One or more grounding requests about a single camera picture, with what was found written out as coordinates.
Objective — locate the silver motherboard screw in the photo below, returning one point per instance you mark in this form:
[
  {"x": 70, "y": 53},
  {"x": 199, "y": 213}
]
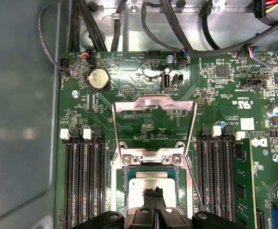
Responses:
[
  {"x": 75, "y": 93},
  {"x": 277, "y": 157},
  {"x": 169, "y": 59}
]

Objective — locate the internal USB port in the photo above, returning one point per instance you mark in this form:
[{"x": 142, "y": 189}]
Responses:
[{"x": 166, "y": 82}]

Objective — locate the silver socket screw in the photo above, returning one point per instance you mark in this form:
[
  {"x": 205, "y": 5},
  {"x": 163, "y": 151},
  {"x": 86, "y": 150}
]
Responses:
[
  {"x": 127, "y": 159},
  {"x": 176, "y": 159}
]

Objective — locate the green RAM stick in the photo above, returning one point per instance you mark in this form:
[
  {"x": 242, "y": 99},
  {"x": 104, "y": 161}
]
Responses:
[{"x": 242, "y": 179}]

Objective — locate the CPU socket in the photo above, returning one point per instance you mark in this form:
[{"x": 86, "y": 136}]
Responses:
[{"x": 117, "y": 186}]

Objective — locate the round coin battery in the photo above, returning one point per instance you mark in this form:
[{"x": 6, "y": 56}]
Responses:
[{"x": 99, "y": 78}]

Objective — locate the green motherboard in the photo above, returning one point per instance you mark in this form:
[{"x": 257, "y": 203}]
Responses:
[{"x": 213, "y": 95}]

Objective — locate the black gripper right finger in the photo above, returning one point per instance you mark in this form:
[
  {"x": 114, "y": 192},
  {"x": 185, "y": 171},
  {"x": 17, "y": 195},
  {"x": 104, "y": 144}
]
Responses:
[{"x": 172, "y": 218}]

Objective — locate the blue top capacitor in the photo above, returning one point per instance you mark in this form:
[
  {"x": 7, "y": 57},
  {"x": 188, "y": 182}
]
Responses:
[
  {"x": 221, "y": 124},
  {"x": 276, "y": 111}
]

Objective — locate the white square sticker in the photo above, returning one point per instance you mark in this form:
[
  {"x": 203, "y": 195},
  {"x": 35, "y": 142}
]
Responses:
[{"x": 247, "y": 124}]

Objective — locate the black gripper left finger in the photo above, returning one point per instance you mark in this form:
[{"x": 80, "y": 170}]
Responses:
[{"x": 141, "y": 217}]

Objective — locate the black RAM slot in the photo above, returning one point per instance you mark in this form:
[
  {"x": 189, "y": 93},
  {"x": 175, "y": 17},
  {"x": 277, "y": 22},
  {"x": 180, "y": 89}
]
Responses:
[
  {"x": 201, "y": 179},
  {"x": 68, "y": 179},
  {"x": 226, "y": 179},
  {"x": 101, "y": 179},
  {"x": 78, "y": 179},
  {"x": 213, "y": 179},
  {"x": 90, "y": 179}
]

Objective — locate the black open PC case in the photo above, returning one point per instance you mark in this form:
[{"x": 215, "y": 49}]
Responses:
[{"x": 22, "y": 119}]

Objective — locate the black power plug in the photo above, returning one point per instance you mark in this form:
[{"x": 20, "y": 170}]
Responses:
[{"x": 258, "y": 9}]

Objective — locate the metal socket cover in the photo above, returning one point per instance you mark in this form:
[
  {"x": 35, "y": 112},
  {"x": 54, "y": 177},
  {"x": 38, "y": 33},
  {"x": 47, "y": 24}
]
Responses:
[{"x": 153, "y": 101}]

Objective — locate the silver CPU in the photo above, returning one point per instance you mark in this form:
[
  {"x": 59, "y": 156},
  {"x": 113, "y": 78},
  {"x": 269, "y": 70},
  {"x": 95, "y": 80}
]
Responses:
[{"x": 139, "y": 190}]

